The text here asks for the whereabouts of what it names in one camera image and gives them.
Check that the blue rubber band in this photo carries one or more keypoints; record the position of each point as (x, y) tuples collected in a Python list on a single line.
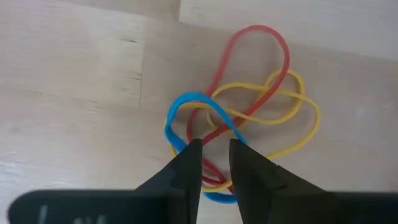
[(191, 96)]

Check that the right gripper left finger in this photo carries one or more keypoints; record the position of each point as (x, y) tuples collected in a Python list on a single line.
[(186, 168)]

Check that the colourful rubber bands bundle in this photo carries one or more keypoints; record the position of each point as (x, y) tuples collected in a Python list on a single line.
[(258, 28)]

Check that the yellow rubber band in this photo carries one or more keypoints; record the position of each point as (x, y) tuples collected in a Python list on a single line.
[(302, 90)]

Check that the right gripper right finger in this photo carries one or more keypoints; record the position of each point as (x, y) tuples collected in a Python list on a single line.
[(252, 174)]

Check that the coloured rubber bands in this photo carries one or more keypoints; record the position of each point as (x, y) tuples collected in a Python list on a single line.
[(317, 121)]

